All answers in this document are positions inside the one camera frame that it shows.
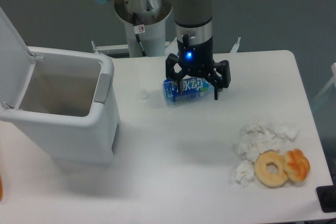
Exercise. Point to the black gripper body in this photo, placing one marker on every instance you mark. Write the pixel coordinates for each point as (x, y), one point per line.
(195, 60)

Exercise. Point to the orange twisted bread bun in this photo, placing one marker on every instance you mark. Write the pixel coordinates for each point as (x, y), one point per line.
(296, 165)

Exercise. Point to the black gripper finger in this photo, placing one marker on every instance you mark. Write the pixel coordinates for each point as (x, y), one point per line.
(170, 72)
(218, 75)

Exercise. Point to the blue plastic drink bottle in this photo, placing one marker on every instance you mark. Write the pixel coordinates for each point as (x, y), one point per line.
(193, 88)

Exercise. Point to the white trash can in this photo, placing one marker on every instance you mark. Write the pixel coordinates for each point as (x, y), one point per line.
(62, 100)

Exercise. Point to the plain ring donut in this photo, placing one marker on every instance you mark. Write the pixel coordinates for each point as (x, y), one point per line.
(269, 169)

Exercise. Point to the white frame at right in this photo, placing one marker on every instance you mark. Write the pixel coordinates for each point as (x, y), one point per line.
(325, 93)

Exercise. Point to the small crumpled white tissue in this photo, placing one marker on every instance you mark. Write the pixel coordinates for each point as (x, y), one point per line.
(244, 173)

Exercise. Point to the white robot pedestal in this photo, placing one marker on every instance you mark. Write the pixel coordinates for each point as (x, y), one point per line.
(144, 24)

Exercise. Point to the black device at corner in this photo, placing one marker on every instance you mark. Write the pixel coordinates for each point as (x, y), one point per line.
(326, 197)

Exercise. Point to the orange object at edge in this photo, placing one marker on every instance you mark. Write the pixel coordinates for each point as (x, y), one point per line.
(1, 189)

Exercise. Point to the large crumpled white tissue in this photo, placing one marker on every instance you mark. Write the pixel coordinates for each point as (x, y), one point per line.
(260, 137)

